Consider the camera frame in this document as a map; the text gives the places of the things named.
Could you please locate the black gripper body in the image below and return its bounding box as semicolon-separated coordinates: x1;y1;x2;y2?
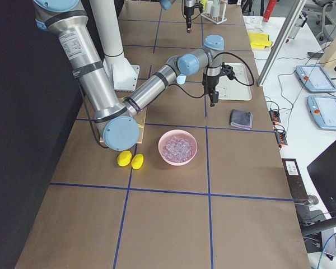
202;73;220;94
184;4;195;17

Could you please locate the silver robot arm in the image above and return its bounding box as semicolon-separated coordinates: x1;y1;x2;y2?
159;0;204;34
33;1;225;151

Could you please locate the white cup rack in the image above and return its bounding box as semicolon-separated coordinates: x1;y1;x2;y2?
200;0;228;25

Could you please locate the light blue cup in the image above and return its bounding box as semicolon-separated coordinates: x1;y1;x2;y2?
176;74;186;85

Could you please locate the pile of ice cubes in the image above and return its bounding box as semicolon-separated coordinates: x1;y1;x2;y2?
162;136;193;163

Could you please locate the cream bear tray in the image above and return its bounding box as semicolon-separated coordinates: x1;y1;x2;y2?
216;62;252;101

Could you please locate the grey folded cloth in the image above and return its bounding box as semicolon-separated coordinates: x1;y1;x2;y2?
229;109;253;130

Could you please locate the pink bowl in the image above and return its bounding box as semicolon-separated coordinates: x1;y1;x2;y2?
158;129;198;166

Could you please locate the yellow cloth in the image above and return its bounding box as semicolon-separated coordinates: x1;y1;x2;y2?
248;32;273;49

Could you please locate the wooden cutting board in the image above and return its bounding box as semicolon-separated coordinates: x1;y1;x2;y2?
94;96;146;151

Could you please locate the upper teach pendant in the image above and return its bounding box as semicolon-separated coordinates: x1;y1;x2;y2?
296;64;336;93

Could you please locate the teach pendant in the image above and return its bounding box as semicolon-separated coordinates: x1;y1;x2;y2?
307;95;336;131
296;64;336;93

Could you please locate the yellow lemon far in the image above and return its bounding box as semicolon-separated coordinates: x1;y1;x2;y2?
131;154;144;170

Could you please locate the yellow lemon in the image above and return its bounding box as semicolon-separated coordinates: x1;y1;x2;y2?
131;154;144;170
116;150;132;167

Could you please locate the yellow lemon near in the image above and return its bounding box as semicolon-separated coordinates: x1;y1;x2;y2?
116;150;132;167

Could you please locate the lower teach pendant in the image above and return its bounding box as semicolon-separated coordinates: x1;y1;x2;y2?
307;95;336;131

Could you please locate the black monitor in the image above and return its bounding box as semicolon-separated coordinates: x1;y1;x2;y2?
307;140;336;216

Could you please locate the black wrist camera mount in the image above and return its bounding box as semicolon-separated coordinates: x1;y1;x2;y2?
221;63;236;80

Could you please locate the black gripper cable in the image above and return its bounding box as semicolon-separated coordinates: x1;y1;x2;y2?
173;52;255;99

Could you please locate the aluminium frame post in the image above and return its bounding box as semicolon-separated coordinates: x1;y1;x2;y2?
257;0;306;86

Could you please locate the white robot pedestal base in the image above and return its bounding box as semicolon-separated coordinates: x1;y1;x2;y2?
90;0;140;92

